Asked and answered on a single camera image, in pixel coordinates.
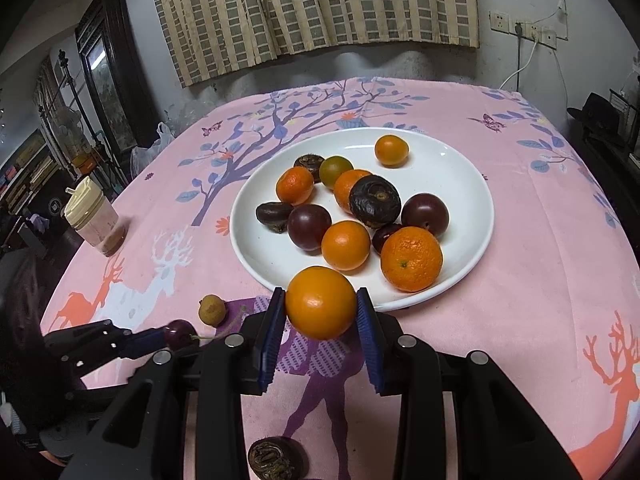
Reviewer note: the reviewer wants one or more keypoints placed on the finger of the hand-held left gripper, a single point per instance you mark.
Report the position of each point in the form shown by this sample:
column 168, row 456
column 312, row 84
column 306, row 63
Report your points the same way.
column 90, row 335
column 145, row 342

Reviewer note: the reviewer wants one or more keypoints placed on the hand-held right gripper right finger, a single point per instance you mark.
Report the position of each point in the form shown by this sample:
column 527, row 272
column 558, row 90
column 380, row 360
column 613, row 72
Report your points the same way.
column 369, row 342

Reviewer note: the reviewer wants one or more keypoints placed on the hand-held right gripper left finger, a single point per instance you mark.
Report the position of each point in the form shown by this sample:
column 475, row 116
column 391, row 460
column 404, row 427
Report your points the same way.
column 270, row 342

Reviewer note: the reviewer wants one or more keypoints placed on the dark cherry with stem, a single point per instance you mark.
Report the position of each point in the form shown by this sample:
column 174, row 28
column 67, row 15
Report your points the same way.
column 179, row 335

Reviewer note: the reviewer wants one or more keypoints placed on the large bumpy orange mandarin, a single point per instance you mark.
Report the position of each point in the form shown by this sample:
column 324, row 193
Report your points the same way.
column 411, row 258

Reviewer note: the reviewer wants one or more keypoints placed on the dark purple plum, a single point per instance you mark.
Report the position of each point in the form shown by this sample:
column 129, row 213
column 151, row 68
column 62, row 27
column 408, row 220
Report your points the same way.
column 309, row 226
column 425, row 215

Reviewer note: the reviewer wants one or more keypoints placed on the dark water chestnut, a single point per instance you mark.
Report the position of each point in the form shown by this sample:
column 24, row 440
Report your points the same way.
column 307, row 162
column 274, row 216

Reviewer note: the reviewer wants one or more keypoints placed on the greenish mandarin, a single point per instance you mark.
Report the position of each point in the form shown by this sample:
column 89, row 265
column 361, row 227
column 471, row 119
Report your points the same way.
column 336, row 171

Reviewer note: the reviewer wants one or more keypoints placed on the white plate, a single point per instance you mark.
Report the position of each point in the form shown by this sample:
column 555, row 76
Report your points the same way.
column 450, row 170

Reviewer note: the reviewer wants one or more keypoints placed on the yellow orange mandarin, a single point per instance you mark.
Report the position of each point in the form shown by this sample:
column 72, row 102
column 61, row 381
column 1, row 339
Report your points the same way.
column 391, row 150

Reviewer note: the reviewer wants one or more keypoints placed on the yellowish longan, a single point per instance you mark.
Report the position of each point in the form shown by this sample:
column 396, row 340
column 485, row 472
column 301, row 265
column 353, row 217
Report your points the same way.
column 212, row 309

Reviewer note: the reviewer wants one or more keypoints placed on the glass jar with cream lid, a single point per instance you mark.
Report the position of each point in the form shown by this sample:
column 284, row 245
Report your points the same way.
column 92, row 220

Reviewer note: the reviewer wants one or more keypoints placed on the orange box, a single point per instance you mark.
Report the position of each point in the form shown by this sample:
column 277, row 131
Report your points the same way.
column 82, row 162

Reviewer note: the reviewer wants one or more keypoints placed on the pink deer print tablecloth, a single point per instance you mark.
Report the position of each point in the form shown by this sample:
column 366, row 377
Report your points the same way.
column 525, row 260

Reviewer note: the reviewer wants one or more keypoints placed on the clear plastic bag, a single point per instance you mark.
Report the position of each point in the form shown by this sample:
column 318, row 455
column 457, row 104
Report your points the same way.
column 155, row 145

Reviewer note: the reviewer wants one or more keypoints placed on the black tripod stand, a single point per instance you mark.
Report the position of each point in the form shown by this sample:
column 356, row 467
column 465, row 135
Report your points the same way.
column 75, row 105

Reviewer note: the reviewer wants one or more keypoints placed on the dark wooden framed picture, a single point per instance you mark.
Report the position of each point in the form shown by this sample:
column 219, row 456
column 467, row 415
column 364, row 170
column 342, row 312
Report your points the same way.
column 110, row 75

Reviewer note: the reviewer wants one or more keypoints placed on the black hat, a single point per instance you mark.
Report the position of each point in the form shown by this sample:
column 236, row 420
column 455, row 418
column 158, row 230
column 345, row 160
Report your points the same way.
column 597, row 112

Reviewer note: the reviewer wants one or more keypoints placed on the checked beige curtain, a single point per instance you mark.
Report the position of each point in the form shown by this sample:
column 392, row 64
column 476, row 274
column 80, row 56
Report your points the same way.
column 310, row 5

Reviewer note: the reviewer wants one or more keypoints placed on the cluttered wall shelf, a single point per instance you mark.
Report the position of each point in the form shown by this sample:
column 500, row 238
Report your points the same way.
column 25, row 170

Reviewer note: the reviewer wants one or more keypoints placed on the white wall socket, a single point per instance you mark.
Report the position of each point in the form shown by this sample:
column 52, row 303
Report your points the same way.
column 549, row 39
column 527, row 31
column 499, row 21

